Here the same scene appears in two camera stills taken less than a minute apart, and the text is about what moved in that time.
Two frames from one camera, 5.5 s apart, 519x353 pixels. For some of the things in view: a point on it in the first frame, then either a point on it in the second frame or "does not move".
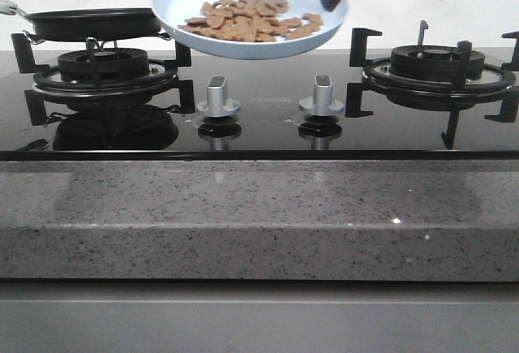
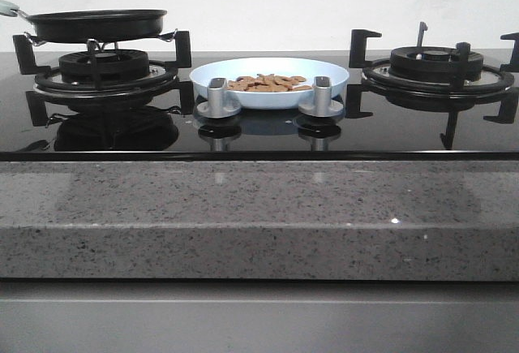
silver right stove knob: x=322 y=103 does not move
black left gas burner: x=115 y=64 does not move
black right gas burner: x=432 y=63 does not move
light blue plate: x=246 y=13 to x=292 y=66
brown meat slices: x=250 y=19 to x=268 y=83
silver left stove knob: x=216 y=105 does not move
